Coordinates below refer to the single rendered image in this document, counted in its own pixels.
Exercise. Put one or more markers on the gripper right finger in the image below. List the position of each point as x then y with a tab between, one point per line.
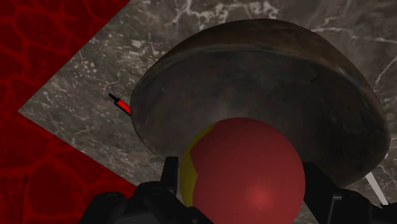
322	189

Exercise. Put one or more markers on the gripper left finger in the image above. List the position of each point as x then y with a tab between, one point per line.
169	176

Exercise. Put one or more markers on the red and yellow ball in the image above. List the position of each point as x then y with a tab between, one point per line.
248	173

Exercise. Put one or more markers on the white stick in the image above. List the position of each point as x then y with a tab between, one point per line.
376	188

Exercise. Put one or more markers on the red and black pen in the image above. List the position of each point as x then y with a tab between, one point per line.
122	105

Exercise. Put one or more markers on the dark brown bowl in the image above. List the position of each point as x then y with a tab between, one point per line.
263	80

